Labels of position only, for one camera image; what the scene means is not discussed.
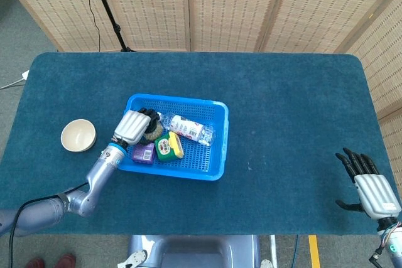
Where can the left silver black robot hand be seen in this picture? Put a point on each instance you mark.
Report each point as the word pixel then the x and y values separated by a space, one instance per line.
pixel 130 126

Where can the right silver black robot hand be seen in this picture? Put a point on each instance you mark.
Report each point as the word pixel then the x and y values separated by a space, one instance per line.
pixel 375 196

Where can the clear jar with black lid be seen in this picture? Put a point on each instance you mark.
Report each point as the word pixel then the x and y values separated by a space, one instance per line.
pixel 154 135

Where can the purple carton box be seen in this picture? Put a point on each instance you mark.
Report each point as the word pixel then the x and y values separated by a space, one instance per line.
pixel 144 153

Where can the green yellow lid container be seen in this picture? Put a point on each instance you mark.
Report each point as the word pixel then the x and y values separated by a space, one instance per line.
pixel 165 150

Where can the beige round bowl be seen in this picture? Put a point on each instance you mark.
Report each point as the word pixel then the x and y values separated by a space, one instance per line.
pixel 78 134

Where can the clear plastic water bottle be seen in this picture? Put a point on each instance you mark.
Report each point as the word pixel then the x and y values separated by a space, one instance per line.
pixel 186 126

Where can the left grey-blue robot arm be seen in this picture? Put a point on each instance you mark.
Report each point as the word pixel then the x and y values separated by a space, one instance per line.
pixel 97 180

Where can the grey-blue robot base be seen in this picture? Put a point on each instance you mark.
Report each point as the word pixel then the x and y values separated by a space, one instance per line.
pixel 194 249

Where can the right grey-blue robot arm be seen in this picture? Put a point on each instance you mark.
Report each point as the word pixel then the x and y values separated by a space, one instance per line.
pixel 392 246

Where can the blue perforated plastic basket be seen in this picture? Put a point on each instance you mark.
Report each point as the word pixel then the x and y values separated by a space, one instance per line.
pixel 201 161

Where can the yellow floor tape strip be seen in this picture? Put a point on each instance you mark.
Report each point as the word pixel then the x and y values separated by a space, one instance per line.
pixel 314 252

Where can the white floor strip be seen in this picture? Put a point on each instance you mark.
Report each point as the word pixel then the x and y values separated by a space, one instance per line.
pixel 274 249

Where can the black tripod stand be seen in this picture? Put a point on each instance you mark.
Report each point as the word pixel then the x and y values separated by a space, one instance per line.
pixel 108 13

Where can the white power adapter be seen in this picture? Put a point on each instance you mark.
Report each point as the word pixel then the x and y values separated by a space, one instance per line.
pixel 25 75

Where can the teal table carpet mat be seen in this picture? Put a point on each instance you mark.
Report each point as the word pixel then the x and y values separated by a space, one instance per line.
pixel 282 117

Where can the red shoe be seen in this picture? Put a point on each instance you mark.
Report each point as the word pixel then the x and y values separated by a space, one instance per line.
pixel 65 261
pixel 35 263

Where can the white perforated metal bracket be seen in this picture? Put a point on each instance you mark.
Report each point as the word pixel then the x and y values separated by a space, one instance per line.
pixel 266 264
pixel 135 258

